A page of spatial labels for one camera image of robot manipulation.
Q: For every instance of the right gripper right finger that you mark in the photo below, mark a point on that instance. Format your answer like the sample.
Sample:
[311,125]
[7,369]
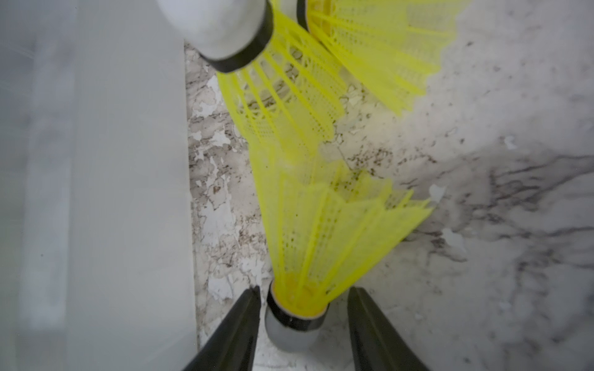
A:
[375,343]

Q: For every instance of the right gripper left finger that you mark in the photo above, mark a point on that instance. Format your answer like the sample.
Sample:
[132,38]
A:
[232,346]

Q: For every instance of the yellow shuttlecock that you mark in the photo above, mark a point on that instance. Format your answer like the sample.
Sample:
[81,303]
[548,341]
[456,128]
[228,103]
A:
[326,226]
[391,47]
[281,87]

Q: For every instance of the translucent plastic storage box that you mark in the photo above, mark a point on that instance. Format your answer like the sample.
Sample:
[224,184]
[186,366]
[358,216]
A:
[96,246]

